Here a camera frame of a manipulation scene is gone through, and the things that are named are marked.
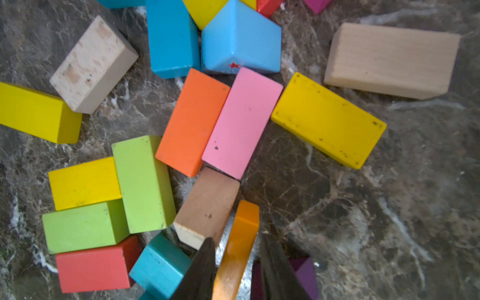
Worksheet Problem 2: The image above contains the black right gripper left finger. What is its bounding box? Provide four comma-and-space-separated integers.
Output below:
170, 237, 216, 300

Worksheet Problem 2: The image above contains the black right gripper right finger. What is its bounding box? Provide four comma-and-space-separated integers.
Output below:
260, 234, 310, 300

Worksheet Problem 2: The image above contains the orange rectangular block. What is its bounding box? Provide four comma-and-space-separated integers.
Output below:
212, 200, 260, 300

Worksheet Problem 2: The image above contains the purple triangular block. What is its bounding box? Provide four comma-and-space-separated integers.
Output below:
250, 257, 319, 300

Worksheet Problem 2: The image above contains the teal rectangular block lower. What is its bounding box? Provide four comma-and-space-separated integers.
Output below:
129, 233, 191, 300

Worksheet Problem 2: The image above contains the teal rectangular block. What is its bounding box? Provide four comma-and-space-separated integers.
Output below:
129, 233, 191, 300
146, 0, 200, 80

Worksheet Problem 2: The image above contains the natural wood triangular block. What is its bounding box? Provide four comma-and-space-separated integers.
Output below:
173, 167, 240, 250

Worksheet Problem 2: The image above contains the red rectangular block lower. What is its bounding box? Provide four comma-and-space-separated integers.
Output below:
56, 236, 141, 293

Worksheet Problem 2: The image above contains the red rectangular block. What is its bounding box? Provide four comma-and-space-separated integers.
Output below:
256, 0, 285, 18
56, 236, 141, 293

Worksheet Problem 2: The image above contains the lime green block upper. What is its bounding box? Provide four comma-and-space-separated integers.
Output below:
111, 135, 177, 234

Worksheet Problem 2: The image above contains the lime green block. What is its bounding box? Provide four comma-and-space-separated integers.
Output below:
111, 135, 177, 234
42, 199, 130, 254

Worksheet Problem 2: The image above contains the lime green block lower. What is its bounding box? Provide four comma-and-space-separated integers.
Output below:
42, 199, 130, 254

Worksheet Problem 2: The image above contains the yellow rectangular block lower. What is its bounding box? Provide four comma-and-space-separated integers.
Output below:
48, 156, 122, 211

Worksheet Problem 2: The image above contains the yellow rectangular block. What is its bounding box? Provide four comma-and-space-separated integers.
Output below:
271, 72, 387, 170
1, 82, 83, 144
48, 156, 122, 211

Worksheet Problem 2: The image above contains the yellow rectangular block upper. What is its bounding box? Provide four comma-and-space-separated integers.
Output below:
271, 72, 387, 170

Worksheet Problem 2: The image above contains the orange-red rectangular block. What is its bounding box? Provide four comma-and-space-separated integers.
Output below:
155, 68, 230, 178

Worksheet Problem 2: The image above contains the pink rectangular block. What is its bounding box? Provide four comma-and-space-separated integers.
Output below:
202, 67, 283, 180

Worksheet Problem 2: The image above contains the yellow rectangular block left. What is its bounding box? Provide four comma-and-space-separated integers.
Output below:
1, 82, 83, 144

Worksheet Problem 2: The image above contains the natural wood block left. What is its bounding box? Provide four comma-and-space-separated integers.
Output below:
49, 16, 139, 115

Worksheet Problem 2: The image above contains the teal rectangular block upper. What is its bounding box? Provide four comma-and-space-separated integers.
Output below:
146, 0, 200, 80

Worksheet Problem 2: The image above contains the light blue triangular block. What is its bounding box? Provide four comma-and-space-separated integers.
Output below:
201, 1, 282, 75

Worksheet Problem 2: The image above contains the natural wood block upper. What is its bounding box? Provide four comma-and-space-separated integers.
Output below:
324, 22, 461, 100

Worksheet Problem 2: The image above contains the yellow triangular block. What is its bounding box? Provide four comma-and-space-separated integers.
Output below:
183, 1, 265, 34

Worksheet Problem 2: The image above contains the red rectangular block upper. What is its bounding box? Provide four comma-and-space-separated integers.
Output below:
256, 0, 285, 18

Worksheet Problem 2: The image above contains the magenta rectangular block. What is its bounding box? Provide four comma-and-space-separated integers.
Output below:
304, 0, 331, 14

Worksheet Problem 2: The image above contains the teal triangular block left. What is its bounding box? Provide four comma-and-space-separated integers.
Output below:
97, 0, 146, 10

